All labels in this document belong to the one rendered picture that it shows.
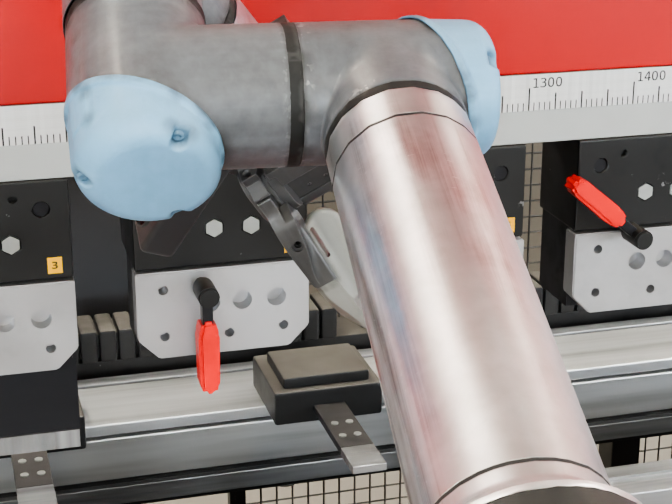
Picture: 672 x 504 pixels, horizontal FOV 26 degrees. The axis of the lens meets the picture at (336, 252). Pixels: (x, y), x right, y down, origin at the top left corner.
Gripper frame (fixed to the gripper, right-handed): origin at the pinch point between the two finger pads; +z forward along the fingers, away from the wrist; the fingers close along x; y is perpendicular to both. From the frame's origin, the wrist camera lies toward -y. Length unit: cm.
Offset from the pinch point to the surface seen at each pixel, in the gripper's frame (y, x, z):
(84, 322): -41, 44, 41
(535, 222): -4, 187, 252
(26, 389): -32.7, 12.9, 11.1
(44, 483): -41, 14, 26
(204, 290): -13.6, 11.0, 9.0
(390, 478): -61, 116, 221
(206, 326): -15.3, 9.7, 11.7
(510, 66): 16.6, 21.6, 15.3
